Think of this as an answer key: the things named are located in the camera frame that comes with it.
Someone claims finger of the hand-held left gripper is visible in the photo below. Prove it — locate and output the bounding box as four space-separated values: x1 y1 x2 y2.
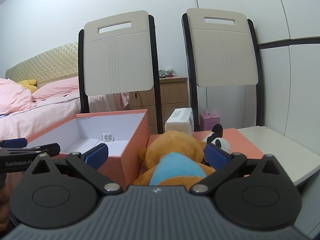
0 143 61 157
0 137 28 149

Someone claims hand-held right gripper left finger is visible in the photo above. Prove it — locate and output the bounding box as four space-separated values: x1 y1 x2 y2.
24 144 124 196

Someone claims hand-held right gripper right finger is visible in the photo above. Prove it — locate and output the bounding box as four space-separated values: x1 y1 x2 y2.
189 144 291 195

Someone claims panda plush toy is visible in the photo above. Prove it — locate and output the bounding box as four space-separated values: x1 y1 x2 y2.
201 124 232 153

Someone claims orange cardboard box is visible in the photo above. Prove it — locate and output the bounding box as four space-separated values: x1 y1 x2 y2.
24 109 150 191

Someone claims orange box lid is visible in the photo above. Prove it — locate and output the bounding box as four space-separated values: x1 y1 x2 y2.
146 128 266 173

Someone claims brown bear plush toy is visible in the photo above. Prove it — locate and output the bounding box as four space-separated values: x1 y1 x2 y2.
132 130 217 187

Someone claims white desktop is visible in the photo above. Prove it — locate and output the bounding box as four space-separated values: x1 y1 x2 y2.
236 126 320 188

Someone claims pink bed sheet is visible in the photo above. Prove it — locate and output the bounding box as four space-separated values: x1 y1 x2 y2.
0 92 131 143

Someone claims pink carton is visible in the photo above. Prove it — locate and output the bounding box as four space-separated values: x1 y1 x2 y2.
199 112 221 132

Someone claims pink quilt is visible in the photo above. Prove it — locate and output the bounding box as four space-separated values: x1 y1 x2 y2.
0 78 38 116

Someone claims white tissue pack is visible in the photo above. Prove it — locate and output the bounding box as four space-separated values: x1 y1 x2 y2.
165 107 194 137

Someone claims yellow plush toy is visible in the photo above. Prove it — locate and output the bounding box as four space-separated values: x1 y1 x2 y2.
16 79 38 92

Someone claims pink pillow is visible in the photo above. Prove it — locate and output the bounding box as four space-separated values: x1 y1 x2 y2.
31 76 81 101

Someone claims wooden nightstand with drawers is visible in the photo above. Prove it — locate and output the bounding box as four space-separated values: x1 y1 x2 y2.
129 76 189 133

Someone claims beige quilted headboard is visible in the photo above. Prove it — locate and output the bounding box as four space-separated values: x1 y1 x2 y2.
5 42 79 86

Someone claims small grey clutter pile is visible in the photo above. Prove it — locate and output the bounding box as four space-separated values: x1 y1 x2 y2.
159 68 176 79

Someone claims white wardrobe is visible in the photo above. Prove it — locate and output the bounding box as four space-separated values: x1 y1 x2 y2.
194 0 320 166

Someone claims beige chair with black frame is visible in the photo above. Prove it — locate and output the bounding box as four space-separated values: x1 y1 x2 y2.
182 8 265 132
78 10 164 134

